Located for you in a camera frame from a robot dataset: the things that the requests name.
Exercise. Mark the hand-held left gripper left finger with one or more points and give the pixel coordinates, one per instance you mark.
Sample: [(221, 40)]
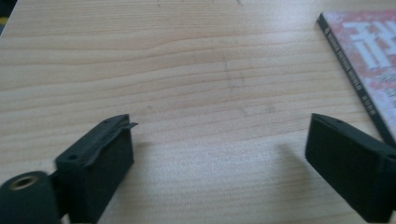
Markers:
[(93, 174)]

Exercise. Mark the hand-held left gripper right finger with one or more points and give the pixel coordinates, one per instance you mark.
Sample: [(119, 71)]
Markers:
[(351, 161)]

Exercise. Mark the red and white book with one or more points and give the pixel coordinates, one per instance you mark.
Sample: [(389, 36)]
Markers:
[(370, 53)]

